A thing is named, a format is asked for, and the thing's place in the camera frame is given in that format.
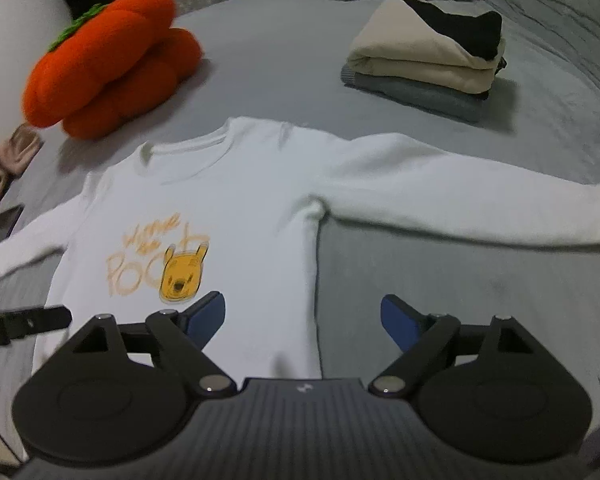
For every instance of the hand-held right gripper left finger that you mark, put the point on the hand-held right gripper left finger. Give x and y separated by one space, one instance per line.
207 317

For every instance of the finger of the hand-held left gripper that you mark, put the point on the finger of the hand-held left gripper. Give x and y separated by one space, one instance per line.
40 321

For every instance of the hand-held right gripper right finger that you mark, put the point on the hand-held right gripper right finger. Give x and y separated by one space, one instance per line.
400 322

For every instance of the white printed sweatshirt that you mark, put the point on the white printed sweatshirt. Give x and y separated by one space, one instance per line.
240 195

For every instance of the crumpled beige pink cloth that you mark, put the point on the crumpled beige pink cloth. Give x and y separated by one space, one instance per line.
5 170

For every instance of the folded grey garment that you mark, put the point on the folded grey garment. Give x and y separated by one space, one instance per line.
420 97

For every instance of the folded beige garment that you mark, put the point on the folded beige garment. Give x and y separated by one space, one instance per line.
415 55

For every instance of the orange pumpkin cushion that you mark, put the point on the orange pumpkin cushion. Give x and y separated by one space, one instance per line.
110 60

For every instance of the folded black garment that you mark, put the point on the folded black garment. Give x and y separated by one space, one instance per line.
465 30

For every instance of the grey quilted blanket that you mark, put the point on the grey quilted blanket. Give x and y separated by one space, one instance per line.
555 20

